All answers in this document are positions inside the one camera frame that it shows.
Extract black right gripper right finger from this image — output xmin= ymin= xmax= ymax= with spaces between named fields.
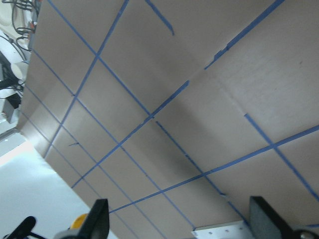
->
xmin=249 ymin=196 xmax=293 ymax=239

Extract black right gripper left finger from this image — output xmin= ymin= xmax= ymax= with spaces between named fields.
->
xmin=76 ymin=199 xmax=110 ymax=239

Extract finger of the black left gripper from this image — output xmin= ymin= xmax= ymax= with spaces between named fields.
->
xmin=3 ymin=216 xmax=36 ymax=239

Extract yellow push button switch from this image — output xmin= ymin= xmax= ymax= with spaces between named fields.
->
xmin=69 ymin=214 xmax=88 ymax=230

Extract brown paper table cover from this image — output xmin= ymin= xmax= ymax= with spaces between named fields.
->
xmin=18 ymin=0 xmax=319 ymax=239

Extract white paper cup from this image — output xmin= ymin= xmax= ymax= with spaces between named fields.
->
xmin=10 ymin=62 xmax=28 ymax=80

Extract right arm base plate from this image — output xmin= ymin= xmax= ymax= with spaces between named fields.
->
xmin=191 ymin=221 xmax=254 ymax=239

